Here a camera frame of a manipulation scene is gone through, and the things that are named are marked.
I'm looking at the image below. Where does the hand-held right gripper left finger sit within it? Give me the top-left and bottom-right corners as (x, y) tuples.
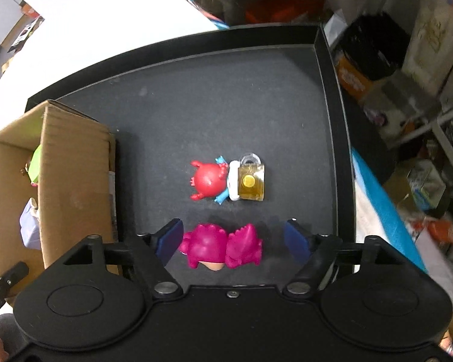
(55, 218), (185, 300)

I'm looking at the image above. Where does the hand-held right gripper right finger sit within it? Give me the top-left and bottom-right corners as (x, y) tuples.
(283, 219), (412, 297)

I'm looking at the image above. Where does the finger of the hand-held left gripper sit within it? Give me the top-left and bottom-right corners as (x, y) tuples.
(0, 262), (29, 299)

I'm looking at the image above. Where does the magenta figurine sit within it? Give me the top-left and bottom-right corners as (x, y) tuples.
(179, 223), (265, 272)

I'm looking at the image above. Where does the lavender cube charger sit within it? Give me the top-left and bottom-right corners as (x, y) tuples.
(19, 197), (43, 250)

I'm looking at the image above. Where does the brown cardboard box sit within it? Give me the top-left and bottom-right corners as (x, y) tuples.
(0, 99), (118, 307)

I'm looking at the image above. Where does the green toy box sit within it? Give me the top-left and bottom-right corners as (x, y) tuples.
(26, 143), (44, 186)

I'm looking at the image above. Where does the black tray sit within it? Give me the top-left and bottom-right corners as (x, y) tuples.
(26, 23), (358, 277)

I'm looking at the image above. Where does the red figurine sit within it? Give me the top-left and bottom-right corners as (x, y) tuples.
(189, 155), (243, 205)

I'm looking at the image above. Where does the yellow perfume bottle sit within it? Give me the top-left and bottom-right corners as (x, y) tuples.
(237, 153), (267, 202)

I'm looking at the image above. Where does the orange printed carton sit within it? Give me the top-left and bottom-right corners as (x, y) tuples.
(334, 52), (375, 101)

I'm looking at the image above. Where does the black bag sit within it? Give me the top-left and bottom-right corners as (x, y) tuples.
(339, 13), (412, 82)

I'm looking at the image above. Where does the white paper bag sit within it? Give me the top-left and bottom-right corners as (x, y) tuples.
(401, 0), (453, 97)

